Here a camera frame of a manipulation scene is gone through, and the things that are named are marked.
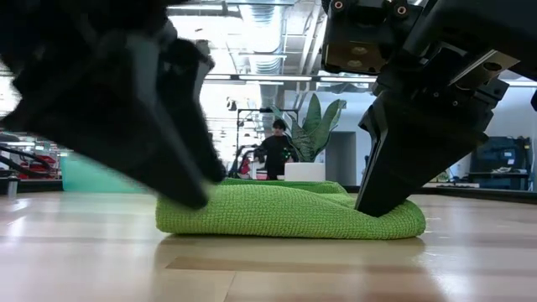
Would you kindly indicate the teal plastic basket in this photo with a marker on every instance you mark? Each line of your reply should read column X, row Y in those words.
column 84, row 178

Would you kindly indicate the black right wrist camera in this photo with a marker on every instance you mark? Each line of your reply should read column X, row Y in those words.
column 361, row 42

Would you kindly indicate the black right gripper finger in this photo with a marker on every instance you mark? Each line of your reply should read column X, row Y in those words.
column 415, row 155

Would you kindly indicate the white square planter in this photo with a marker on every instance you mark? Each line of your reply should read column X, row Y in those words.
column 304, row 172

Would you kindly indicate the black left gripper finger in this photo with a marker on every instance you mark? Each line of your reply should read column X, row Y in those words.
column 189, row 92
column 126, row 138

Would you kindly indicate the green microfiber towel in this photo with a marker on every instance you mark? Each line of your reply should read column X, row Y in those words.
column 285, row 214

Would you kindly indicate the silver ventilation duct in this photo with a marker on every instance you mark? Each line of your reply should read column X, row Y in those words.
column 264, row 38

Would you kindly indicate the person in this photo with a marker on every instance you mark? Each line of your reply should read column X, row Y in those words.
column 277, row 153

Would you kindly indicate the large green leafy plant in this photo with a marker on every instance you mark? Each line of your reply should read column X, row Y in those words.
column 314, row 130

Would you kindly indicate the long ceiling light bar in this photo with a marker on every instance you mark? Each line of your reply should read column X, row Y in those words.
column 272, row 77

